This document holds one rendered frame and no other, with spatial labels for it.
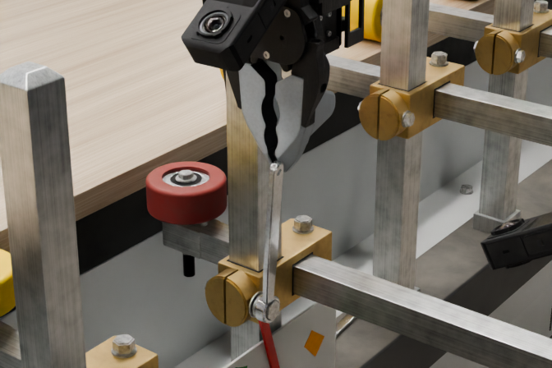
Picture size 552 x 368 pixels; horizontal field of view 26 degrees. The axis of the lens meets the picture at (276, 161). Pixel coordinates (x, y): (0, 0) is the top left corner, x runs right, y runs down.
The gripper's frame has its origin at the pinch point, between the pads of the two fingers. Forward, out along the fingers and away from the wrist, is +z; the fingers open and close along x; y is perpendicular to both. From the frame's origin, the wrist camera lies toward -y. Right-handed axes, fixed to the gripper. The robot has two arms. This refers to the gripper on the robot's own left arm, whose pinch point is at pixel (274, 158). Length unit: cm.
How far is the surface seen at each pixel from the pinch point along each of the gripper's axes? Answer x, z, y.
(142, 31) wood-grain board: 57, 13, 44
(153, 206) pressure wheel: 20.4, 13.4, 6.7
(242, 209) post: 7.6, 9.1, 5.0
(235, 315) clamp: 6.3, 18.2, 2.0
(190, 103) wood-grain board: 33.3, 12.7, 27.2
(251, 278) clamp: 6.0, 15.1, 4.1
